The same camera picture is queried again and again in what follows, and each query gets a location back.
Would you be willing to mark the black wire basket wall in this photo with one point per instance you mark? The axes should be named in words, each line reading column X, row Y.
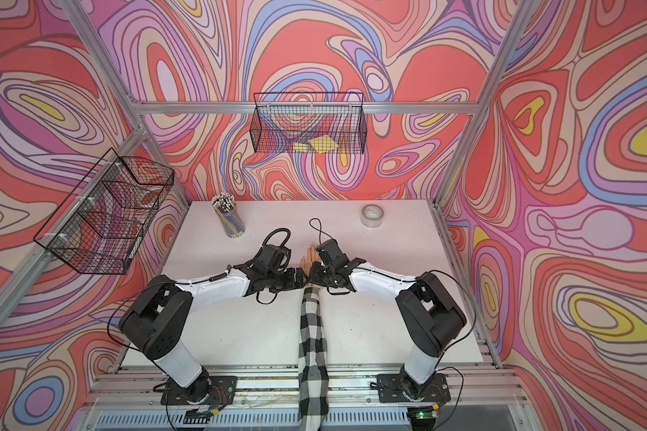
column 100, row 226
column 281, row 119

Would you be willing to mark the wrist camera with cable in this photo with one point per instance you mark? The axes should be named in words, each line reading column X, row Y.
column 328, row 249
column 275, row 257

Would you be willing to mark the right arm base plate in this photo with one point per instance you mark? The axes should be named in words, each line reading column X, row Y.
column 401, row 388

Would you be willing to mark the black wire basket left wall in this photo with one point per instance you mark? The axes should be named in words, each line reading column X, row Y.
column 100, row 226

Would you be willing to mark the mannequin hand with painted nails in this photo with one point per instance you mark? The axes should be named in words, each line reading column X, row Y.
column 309, row 259

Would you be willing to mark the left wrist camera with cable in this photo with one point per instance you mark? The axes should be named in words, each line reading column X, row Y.
column 275, row 257

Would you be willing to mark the right wrist camera with cable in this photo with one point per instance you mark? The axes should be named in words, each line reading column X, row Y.
column 328, row 249

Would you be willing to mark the black wire basket back wall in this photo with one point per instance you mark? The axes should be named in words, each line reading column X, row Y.
column 281, row 119

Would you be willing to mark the plaid sleeve forearm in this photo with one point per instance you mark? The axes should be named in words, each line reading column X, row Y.
column 313, row 378

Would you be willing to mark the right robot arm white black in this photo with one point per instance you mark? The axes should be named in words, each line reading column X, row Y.
column 430, row 314

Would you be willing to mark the yellow sticky notes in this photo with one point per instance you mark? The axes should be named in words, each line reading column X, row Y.
column 319, row 145

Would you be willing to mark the cup of pencils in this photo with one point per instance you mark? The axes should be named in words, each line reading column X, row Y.
column 225, row 207

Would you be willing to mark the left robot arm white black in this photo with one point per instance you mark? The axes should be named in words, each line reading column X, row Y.
column 155, row 322

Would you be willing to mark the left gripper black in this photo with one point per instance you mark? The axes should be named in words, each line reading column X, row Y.
column 292, row 284

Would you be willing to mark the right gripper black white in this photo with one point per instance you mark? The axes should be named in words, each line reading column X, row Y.
column 314, row 275

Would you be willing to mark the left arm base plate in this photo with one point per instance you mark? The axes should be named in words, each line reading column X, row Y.
column 213, row 390

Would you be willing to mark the aluminium frame rail right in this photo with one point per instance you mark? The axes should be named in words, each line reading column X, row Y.
column 513, row 37

